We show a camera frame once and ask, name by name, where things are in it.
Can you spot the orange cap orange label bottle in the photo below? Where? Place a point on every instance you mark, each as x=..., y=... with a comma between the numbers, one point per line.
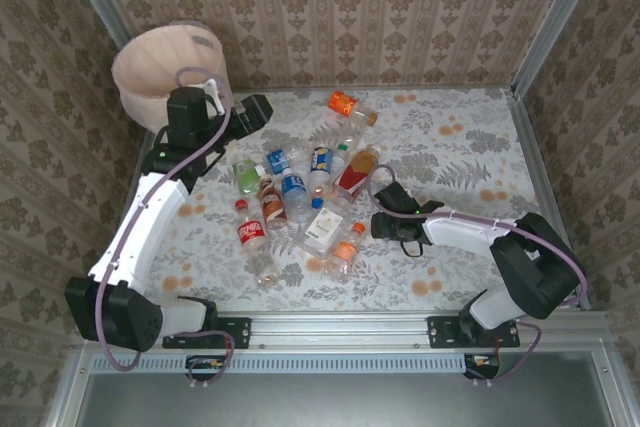
x=346, y=251

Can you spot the crushed blue label bottle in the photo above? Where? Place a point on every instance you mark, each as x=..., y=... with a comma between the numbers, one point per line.
x=277, y=159

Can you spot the red label tea bottle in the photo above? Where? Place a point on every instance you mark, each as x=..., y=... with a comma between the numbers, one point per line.
x=352, y=179

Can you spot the blue label water bottle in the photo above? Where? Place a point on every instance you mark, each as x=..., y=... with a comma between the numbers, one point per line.
x=294, y=189

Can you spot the clear bottle green cap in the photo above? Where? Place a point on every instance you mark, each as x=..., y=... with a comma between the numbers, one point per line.
x=352, y=134

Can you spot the blue yellow label bottle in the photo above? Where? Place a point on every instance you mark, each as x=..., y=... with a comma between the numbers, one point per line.
x=321, y=161

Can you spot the brown label bottle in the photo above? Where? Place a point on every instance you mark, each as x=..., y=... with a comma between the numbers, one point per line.
x=272, y=207

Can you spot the orange NFC label bottle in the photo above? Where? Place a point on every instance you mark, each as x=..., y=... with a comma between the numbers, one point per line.
x=342, y=103

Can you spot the red cola bottle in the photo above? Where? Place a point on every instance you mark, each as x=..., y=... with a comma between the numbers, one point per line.
x=251, y=234

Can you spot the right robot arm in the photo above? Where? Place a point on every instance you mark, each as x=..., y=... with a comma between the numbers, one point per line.
x=465, y=232

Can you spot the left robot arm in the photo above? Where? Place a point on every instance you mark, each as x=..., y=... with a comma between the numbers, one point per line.
x=145, y=227

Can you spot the white bin with plastic liner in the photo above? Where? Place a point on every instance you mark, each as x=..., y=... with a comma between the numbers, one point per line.
x=150, y=67

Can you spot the square bottle white green label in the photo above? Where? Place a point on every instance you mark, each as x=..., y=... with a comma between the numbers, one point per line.
x=325, y=227

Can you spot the grey metal shelf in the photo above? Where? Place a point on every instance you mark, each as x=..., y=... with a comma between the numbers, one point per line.
x=350, y=402

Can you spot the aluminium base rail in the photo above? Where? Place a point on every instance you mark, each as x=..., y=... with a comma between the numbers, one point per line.
x=340, y=329

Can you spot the aluminium frame bar along wall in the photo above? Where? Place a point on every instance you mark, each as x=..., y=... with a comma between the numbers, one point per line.
x=400, y=88

